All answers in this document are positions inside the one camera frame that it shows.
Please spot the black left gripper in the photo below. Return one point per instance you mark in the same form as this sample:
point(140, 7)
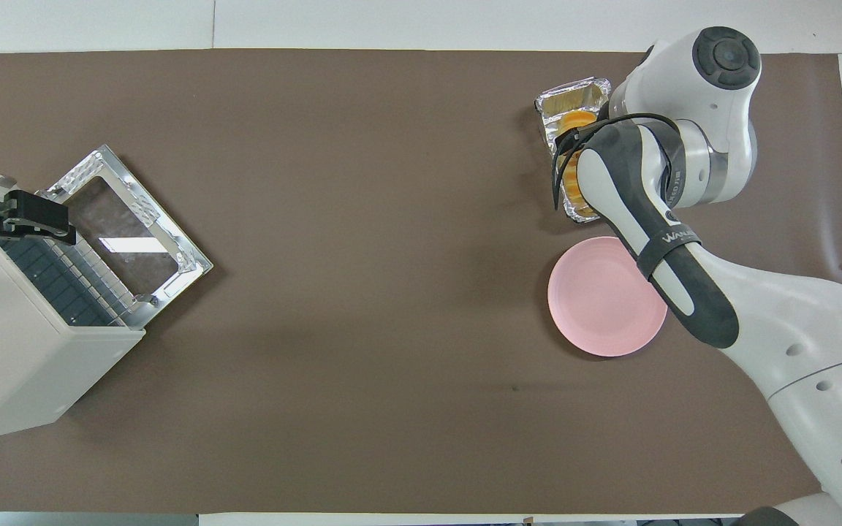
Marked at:
point(19, 212)

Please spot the sliced yellow bread loaf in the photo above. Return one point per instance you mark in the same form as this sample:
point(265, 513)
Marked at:
point(576, 119)

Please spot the aluminium foil tray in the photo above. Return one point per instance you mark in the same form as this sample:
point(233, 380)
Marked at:
point(571, 91)

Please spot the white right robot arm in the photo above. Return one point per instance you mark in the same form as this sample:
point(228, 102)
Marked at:
point(794, 329)

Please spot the cream toaster oven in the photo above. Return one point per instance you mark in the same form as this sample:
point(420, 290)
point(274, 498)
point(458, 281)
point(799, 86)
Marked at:
point(19, 351)

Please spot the glass oven door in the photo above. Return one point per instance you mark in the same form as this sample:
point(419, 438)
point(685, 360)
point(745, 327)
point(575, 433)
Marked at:
point(129, 234)

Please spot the brown table mat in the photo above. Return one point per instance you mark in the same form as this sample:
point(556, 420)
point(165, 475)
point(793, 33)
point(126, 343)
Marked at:
point(392, 256)

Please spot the pink round plate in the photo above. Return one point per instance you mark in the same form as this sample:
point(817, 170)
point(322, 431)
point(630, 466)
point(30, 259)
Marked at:
point(596, 299)

